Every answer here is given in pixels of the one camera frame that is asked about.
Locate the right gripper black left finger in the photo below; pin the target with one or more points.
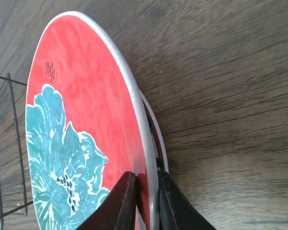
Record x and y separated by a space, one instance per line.
117 212

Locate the grey wire dish rack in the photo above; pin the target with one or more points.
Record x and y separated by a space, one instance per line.
13 190

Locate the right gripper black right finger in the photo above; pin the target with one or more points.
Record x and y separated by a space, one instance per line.
176 212

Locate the red plate with teal flower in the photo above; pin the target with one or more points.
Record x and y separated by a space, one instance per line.
85 125

